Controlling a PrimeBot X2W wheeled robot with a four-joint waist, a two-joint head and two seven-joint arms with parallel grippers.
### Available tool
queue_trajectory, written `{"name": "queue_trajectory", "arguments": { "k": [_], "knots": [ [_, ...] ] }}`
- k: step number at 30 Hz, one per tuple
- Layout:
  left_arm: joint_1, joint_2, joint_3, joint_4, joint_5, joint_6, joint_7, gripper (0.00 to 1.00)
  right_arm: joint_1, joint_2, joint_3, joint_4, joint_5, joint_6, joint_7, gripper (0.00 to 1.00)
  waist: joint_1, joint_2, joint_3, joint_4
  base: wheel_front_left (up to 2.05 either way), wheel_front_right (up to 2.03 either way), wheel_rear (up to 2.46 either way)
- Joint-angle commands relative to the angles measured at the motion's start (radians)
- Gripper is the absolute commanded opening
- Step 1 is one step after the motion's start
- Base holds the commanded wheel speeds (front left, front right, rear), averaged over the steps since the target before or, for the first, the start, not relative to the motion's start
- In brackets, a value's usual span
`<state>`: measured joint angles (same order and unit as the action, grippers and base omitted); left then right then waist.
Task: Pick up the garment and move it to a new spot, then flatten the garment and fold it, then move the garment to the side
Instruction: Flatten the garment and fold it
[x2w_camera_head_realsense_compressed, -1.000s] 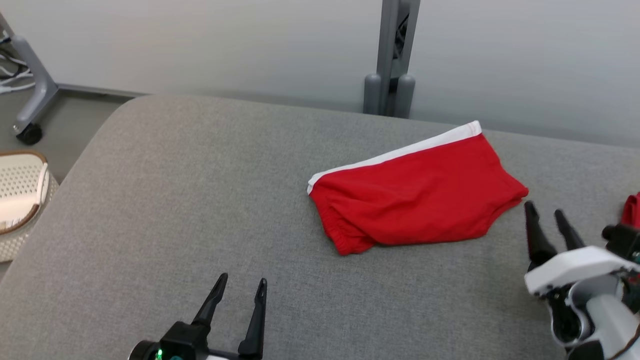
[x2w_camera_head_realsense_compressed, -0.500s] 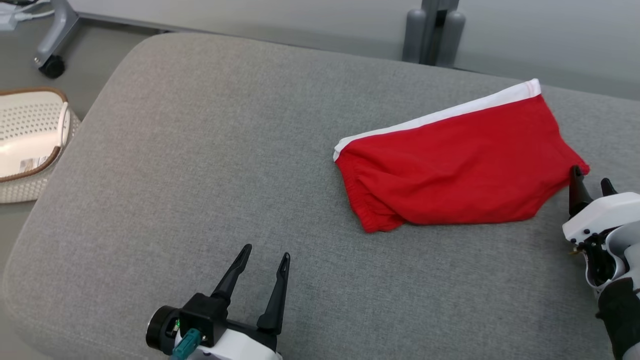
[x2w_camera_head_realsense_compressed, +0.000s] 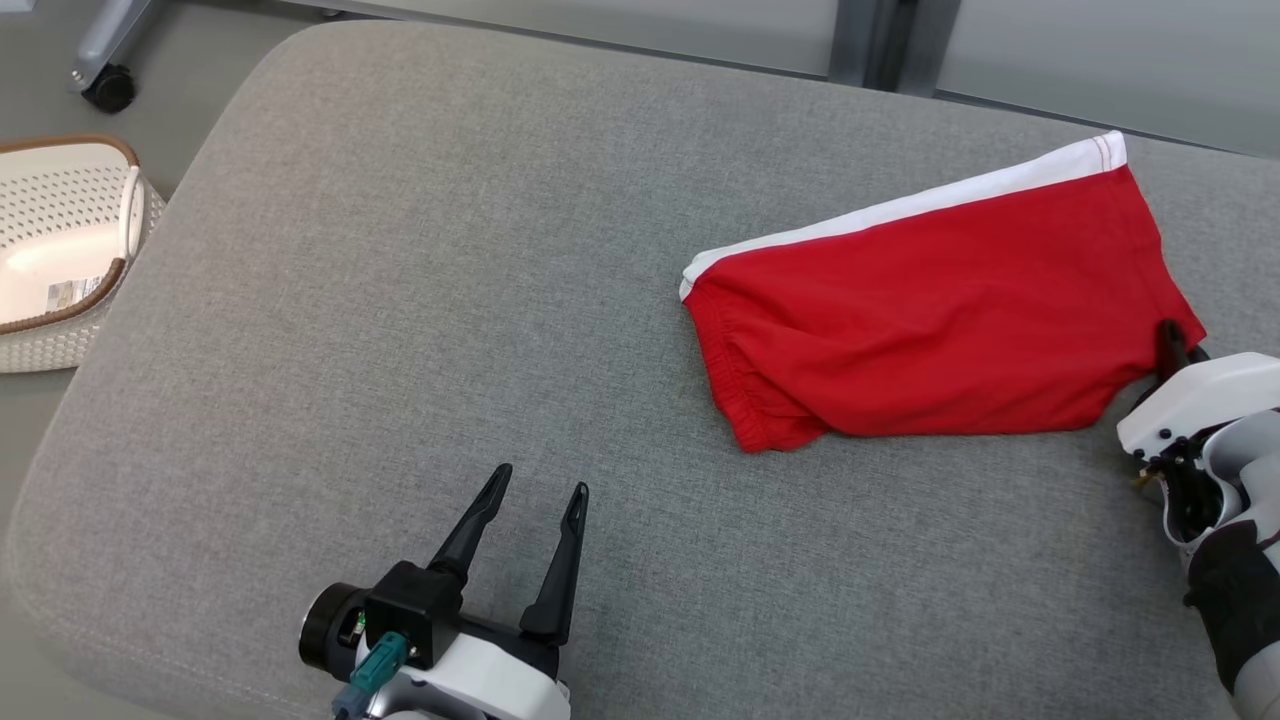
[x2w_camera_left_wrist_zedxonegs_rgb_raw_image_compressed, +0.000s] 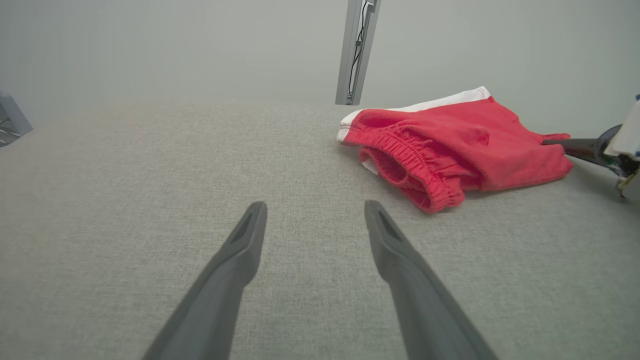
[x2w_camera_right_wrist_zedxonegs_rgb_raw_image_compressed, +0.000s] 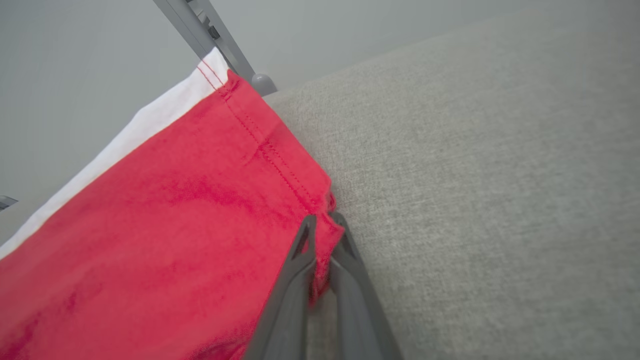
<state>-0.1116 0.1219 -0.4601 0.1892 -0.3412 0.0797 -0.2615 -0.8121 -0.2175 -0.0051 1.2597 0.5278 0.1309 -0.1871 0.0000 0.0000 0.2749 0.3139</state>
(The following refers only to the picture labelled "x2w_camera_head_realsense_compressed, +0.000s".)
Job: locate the paper label sticker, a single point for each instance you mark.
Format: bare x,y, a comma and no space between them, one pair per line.
75,290

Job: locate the grey fabric sofa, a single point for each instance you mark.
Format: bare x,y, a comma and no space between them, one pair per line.
450,330

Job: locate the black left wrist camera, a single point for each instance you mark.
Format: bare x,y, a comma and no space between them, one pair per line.
415,610

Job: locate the red shorts white side stripes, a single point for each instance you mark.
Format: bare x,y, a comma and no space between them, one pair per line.
930,310

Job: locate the grey leg with black caster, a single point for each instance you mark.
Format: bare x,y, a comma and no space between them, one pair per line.
110,40

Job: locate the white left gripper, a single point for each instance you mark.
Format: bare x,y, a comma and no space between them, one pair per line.
500,675

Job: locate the grey metal partition post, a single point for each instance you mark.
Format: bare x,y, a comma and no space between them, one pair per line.
885,40

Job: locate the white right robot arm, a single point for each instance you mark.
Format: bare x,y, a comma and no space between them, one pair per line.
1240,600

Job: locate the white basket brown rim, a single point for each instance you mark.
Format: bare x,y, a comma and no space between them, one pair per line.
60,210

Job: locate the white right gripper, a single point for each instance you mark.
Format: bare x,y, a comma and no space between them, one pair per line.
1200,395

